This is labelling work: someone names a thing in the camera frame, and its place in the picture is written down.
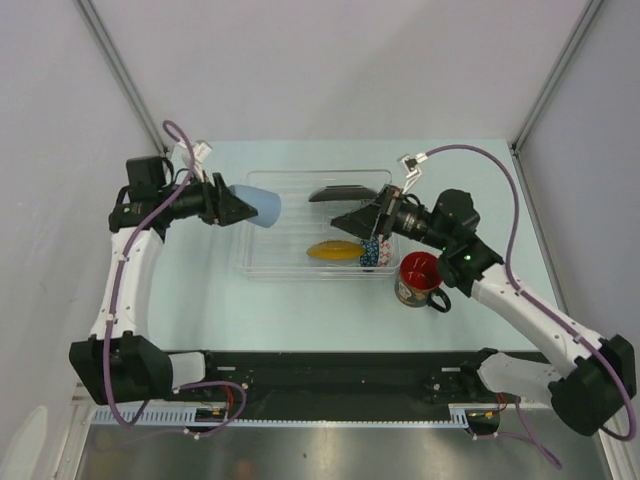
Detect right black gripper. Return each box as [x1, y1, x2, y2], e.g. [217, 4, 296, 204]
[331, 184, 451, 252]

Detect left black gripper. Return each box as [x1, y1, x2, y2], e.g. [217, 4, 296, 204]
[160, 170, 257, 227]

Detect blue triangle patterned bowl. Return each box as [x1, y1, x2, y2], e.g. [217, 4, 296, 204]
[359, 239, 394, 271]

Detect light blue plastic cup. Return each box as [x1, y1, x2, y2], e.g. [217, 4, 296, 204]
[230, 185, 282, 228]

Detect black floral square plate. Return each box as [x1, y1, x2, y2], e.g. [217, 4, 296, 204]
[308, 185, 378, 203]

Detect yellow brown round saucer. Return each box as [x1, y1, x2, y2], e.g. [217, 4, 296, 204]
[306, 240, 365, 261]

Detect clear plastic dish rack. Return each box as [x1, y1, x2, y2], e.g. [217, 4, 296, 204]
[238, 169, 402, 280]

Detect red interior dark mug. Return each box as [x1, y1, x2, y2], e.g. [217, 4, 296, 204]
[394, 251, 452, 313]

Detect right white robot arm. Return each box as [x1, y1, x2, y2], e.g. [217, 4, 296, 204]
[330, 185, 637, 440]

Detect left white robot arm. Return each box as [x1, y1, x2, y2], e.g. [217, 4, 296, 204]
[69, 156, 258, 405]

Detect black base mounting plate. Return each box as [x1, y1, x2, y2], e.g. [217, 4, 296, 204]
[164, 346, 551, 435]

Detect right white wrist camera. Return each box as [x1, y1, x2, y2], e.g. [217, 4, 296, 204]
[398, 152, 427, 194]

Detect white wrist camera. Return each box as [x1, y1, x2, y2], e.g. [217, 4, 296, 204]
[169, 140, 213, 182]
[398, 152, 427, 194]

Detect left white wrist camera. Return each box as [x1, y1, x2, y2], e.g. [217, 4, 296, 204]
[169, 140, 213, 182]

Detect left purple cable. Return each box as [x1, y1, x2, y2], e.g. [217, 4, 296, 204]
[102, 119, 248, 441]

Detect purple cable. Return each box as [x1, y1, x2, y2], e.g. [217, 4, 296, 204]
[416, 144, 639, 469]
[102, 119, 248, 441]

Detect light blue cable duct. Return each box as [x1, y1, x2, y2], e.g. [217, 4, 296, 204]
[92, 403, 471, 428]

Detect left aluminium frame post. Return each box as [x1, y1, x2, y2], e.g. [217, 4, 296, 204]
[73, 0, 167, 154]

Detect aluminium frame post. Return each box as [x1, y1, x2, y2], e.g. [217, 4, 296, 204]
[511, 0, 606, 152]
[73, 0, 167, 154]

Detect aluminium front rail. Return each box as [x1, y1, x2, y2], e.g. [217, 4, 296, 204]
[69, 381, 621, 411]

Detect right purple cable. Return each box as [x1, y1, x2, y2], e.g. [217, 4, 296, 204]
[416, 144, 639, 469]

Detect right aluminium frame post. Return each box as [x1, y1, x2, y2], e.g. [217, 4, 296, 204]
[511, 0, 606, 152]

